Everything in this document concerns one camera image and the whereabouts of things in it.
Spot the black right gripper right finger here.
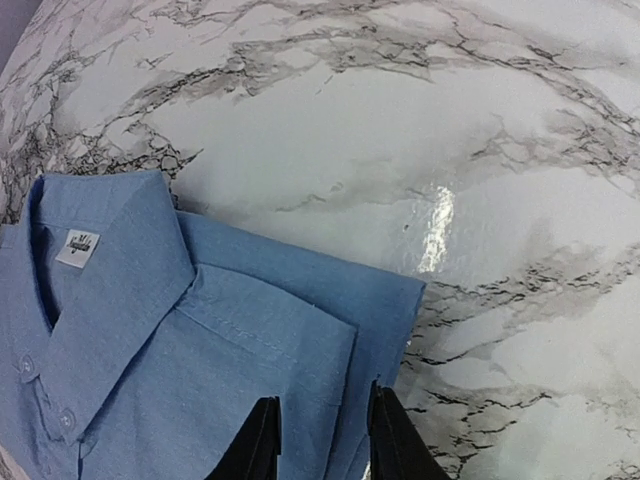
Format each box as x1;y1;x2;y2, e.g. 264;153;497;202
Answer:
368;382;450;480

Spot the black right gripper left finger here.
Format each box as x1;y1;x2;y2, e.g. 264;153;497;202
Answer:
207;397;281;480

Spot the light blue long sleeve shirt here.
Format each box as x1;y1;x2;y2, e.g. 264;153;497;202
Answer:
1;171;424;479

